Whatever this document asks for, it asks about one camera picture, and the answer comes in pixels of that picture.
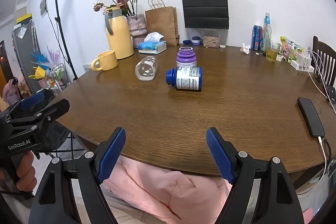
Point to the glass with yellow liquid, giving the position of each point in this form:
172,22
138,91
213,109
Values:
272,54

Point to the brown paper bag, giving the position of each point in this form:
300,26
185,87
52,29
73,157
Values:
161,26

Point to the black power adapter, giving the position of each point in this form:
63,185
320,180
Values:
332,95

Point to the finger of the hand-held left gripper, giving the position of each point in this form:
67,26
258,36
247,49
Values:
31,102
56,108

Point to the yellow mug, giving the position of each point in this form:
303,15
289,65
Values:
108,61

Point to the clear food container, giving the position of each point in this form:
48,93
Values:
210,40

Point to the small purple jar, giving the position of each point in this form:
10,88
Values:
196,40

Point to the crumpled white paper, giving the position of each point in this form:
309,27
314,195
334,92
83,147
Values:
245,48

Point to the pink knitted vase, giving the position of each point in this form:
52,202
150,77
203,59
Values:
136,25

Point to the white wall socket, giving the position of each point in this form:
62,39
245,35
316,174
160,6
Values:
87,67

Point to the blue pill bottle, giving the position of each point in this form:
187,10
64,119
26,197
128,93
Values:
187,79

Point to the rack with colourful items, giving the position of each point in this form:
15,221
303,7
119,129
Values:
44,71

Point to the purple pill bottle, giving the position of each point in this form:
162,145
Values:
186,57

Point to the blue drink can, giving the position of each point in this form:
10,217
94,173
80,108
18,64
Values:
257,37

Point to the clear plastic bin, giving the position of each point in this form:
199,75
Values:
313,195

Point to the pink padded garment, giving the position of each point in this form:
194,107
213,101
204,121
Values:
162,192

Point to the colourful snack packets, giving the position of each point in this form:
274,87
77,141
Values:
290,47

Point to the tissue box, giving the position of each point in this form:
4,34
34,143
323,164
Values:
152,47

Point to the wooden chair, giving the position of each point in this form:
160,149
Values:
324,56

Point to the glass bottle with blue cap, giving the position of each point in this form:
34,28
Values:
267,32

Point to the black phone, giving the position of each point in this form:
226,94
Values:
311,117

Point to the yellow thermos jug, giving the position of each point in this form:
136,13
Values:
120,37

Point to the grey cabinet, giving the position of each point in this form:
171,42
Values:
23,50

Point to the person's left hand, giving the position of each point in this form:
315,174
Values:
26,171

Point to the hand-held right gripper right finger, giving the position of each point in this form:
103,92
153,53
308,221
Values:
221,155

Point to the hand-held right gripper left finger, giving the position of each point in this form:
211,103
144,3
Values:
111,154

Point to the white power strip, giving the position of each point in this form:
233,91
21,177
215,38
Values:
302,64

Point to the clear glass cup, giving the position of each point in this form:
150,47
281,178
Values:
146,69

